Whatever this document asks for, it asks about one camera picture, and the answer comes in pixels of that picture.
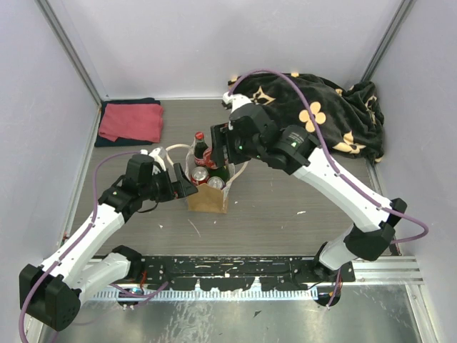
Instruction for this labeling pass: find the green glass bottle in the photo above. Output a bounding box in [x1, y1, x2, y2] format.
[208, 166, 230, 183]

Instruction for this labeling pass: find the black floral fleece blanket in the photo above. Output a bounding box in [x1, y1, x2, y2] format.
[234, 73, 384, 163]

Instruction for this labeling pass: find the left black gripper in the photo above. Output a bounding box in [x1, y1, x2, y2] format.
[141, 163, 198, 203]

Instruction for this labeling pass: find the aluminium frame rail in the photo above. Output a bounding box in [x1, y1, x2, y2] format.
[34, 255, 426, 287]

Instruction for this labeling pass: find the folded red cloth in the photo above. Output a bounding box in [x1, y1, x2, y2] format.
[99, 104, 164, 143]

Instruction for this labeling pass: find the red cola can front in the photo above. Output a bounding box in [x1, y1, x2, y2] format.
[203, 147, 218, 171]

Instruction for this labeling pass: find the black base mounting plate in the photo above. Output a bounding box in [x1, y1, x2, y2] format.
[101, 255, 358, 292]

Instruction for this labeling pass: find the glass cola bottle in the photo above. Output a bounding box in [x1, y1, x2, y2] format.
[194, 131, 208, 166]

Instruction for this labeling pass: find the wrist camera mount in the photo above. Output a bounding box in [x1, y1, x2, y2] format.
[140, 146, 167, 174]
[222, 92, 255, 121]

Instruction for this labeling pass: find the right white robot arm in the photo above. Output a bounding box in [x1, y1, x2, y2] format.
[211, 104, 406, 282]

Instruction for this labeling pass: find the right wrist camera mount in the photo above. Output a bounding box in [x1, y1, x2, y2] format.
[222, 92, 255, 121]

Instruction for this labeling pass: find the red cola can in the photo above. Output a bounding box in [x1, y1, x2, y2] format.
[191, 166, 209, 186]
[203, 147, 218, 171]

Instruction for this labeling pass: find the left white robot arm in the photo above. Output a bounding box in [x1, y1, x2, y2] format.
[19, 154, 198, 332]

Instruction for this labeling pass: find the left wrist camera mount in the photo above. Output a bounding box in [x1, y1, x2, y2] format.
[140, 146, 167, 174]

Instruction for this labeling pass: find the purple soda can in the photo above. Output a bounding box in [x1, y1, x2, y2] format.
[207, 176, 226, 190]

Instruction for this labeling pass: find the white slotted cable duct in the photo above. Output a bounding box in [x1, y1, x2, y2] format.
[89, 287, 318, 302]

